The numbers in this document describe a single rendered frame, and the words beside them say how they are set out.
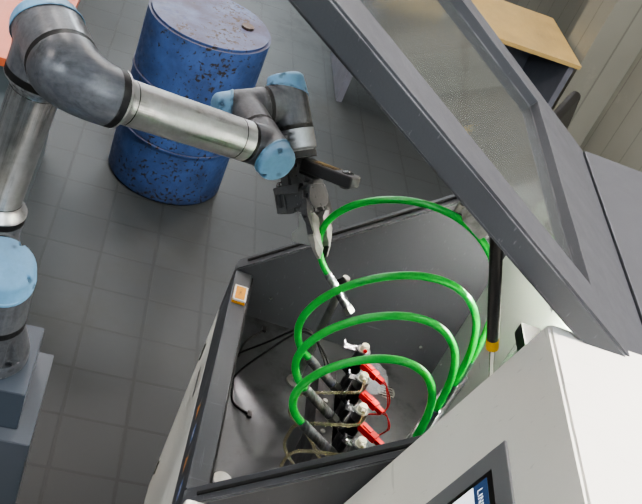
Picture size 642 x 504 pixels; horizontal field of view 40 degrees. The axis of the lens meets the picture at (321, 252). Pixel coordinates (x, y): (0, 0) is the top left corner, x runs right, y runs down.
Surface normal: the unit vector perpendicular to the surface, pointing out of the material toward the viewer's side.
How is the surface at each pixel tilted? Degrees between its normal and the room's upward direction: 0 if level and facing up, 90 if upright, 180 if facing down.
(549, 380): 76
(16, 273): 7
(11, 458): 90
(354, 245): 90
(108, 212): 0
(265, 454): 0
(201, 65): 90
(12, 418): 90
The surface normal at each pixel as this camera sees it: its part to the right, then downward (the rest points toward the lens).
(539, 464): -0.83, -0.48
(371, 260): -0.07, 0.59
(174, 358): 0.35, -0.74
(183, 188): 0.33, 0.67
